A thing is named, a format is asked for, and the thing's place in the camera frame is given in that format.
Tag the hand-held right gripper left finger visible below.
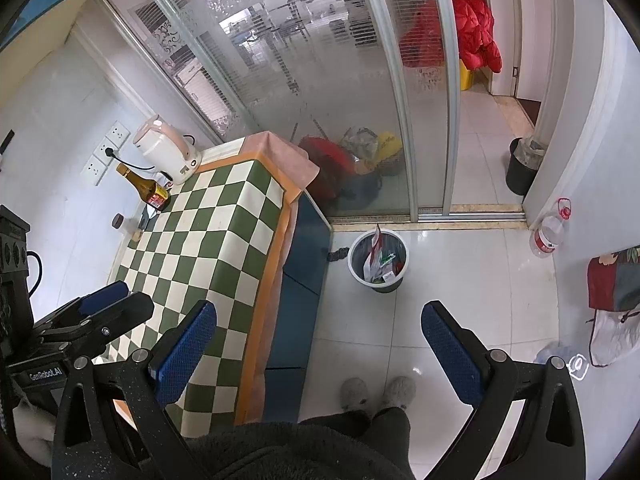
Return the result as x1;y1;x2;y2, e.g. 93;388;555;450
52;300;218;480

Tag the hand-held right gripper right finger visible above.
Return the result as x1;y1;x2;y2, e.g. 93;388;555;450
420;301;587;480

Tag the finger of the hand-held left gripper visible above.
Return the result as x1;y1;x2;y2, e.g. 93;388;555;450
47;291;155;359
35;280;132;334

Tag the white rimmed trash bin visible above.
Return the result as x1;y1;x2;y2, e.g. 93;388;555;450
348;230;410;294

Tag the person's left forearm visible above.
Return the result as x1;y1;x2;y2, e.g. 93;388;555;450
12;400;58;467

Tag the black trash bin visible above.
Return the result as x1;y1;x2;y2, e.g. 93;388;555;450
506;136;547;196

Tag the person's right grey slipper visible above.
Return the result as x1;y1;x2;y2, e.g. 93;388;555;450
382;376;417;410

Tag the person's grey slipper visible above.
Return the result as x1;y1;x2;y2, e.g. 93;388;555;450
341;377;370;411
382;376;417;410

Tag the person's left grey slipper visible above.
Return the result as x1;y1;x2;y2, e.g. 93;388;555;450
341;377;370;411

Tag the clear bluish plastic bag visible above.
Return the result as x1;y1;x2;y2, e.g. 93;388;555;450
535;342;592;382

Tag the brown glass bottle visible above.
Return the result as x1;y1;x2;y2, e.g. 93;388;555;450
116;162;172;212

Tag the green white checkered tablecloth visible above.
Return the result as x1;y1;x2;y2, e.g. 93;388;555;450
107;152;302;437

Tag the white red wrapper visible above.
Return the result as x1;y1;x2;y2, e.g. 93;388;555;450
362;224;397;283

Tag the person's black fleece clothing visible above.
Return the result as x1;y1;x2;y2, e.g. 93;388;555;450
184;406;417;480

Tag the white electric kettle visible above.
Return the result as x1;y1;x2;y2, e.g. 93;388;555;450
132;115;203;186

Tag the clear red label water bottle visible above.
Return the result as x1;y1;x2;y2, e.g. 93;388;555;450
533;197;572;259

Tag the white red trimmed bag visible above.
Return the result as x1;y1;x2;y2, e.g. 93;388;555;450
588;309;640;368

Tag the patchwork fabric bag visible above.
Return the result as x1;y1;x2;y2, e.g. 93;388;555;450
587;247;640;314

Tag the dark bag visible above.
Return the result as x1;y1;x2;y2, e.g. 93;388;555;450
345;171;384;202

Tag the yellow bag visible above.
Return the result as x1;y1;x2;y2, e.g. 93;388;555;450
375;131;404;162

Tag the pink cloth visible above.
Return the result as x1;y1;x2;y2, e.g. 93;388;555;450
239;131;321;202

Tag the clear crumpled plastic bag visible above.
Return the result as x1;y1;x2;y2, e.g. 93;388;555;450
342;127;379;162

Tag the dark door mat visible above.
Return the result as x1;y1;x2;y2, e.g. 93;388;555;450
517;100;542;127

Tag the yellow container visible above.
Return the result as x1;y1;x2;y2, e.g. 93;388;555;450
459;57;486;92

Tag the frosted glass sliding door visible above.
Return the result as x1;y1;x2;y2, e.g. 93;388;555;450
95;0;462;222

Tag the red puffer jacket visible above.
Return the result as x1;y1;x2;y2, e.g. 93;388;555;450
400;0;503;75

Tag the white door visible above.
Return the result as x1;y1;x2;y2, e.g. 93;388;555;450
509;0;544;102

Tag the white wall socket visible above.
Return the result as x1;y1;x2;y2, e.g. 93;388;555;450
107;121;132;147
95;139;120;166
82;156;107;186

